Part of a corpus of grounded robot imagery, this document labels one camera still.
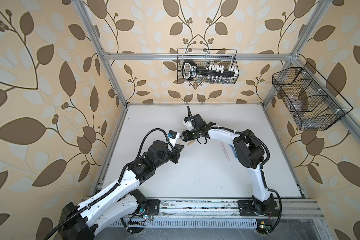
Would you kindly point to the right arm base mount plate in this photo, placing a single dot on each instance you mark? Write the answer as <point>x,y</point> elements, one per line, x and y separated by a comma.
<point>251,208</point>

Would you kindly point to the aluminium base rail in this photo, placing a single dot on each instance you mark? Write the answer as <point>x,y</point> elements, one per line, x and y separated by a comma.
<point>219,214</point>

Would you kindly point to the pink clear pen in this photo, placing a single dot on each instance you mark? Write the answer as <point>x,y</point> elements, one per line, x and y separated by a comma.
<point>225,151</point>

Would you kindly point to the black wire basket back wall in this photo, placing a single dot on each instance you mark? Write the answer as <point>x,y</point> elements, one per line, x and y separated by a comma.
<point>226,57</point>

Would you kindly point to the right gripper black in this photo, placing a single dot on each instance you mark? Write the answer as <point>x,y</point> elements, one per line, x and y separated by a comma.
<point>186,136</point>

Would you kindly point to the black wire basket right wall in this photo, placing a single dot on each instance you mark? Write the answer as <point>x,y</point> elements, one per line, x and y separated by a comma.
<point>314,103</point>

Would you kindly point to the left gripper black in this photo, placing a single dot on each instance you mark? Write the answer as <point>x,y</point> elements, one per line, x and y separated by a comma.
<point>176,153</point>

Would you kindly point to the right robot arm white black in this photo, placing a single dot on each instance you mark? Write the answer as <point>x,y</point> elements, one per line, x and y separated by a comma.
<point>251,152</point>

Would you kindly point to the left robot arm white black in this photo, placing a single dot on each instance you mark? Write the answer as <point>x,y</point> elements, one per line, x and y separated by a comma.
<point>119,199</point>

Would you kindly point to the black wire basket wall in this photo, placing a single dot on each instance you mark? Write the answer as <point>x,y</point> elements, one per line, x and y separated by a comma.
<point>226,57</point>
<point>314,103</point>

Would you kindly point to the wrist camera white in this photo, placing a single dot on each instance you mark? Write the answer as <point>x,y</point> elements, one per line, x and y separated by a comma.
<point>174,138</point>
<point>188,123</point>

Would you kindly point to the black white tool in basket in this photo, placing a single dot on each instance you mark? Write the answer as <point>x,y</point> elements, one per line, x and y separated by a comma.
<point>190,70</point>

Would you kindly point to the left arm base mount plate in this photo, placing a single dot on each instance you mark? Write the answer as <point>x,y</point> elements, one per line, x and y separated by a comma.
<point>150,207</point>

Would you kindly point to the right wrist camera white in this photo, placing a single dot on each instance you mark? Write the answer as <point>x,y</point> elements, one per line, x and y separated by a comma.
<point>188,123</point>

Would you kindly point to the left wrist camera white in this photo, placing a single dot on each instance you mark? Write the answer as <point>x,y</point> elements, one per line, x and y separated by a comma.
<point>174,138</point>

